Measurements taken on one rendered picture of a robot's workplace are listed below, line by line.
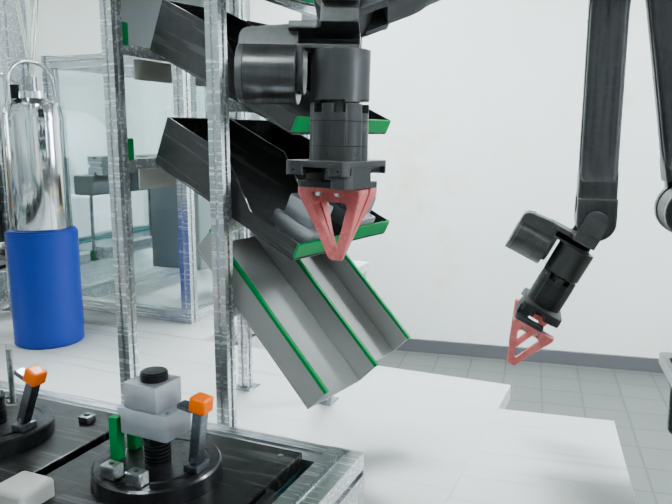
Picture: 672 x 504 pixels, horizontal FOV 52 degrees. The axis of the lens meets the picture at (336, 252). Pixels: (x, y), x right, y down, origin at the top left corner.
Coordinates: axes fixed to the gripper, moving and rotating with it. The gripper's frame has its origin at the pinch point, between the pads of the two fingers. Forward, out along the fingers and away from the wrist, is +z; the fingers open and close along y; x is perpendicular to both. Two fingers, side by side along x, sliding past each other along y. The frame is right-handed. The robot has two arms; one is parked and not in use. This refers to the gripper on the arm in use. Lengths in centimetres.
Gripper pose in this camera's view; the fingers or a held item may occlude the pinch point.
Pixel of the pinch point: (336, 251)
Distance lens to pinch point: 69.1
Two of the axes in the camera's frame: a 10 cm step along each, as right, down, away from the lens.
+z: -0.3, 9.9, 1.6
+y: -4.1, 1.4, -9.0
